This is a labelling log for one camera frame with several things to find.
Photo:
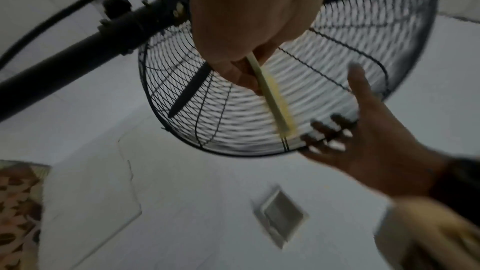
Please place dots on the brown patterned curtain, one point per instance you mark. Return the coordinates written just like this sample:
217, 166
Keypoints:
18, 218

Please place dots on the person's left hand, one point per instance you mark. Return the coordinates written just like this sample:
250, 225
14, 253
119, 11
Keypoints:
247, 11

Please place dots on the black fan stand pole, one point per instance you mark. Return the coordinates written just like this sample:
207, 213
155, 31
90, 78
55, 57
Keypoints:
75, 58

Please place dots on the cream brush with yellow bristles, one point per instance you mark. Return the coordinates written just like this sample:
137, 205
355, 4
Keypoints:
275, 97

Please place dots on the white wall plate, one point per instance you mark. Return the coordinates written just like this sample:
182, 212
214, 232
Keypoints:
281, 218

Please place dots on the person's right hand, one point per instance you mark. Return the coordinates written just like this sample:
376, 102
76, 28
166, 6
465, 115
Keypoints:
386, 150

